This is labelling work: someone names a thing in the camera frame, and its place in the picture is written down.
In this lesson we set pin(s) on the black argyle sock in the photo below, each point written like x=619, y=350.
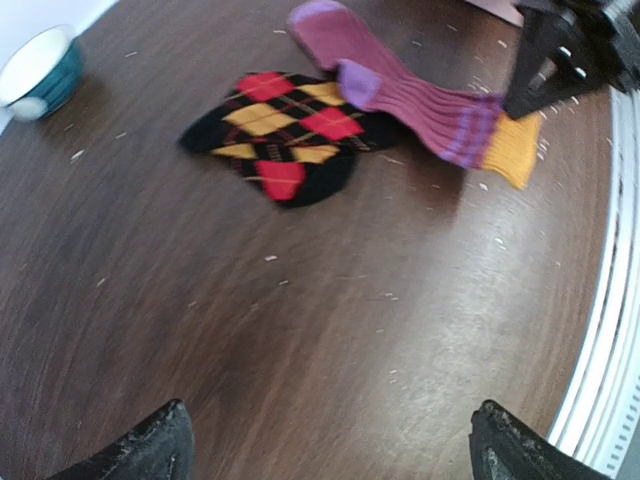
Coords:
x=292, y=136

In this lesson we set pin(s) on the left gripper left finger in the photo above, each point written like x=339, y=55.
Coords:
x=161, y=446

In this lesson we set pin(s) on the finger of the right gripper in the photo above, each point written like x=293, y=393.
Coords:
x=566, y=49

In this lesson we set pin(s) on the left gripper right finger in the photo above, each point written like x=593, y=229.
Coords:
x=503, y=447

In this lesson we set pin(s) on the front aluminium rail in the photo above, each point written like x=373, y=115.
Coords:
x=600, y=411

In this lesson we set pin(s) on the maroon purple orange sock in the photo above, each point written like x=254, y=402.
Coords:
x=470, y=130

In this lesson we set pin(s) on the teal white ceramic bowl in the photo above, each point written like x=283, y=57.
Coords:
x=41, y=76

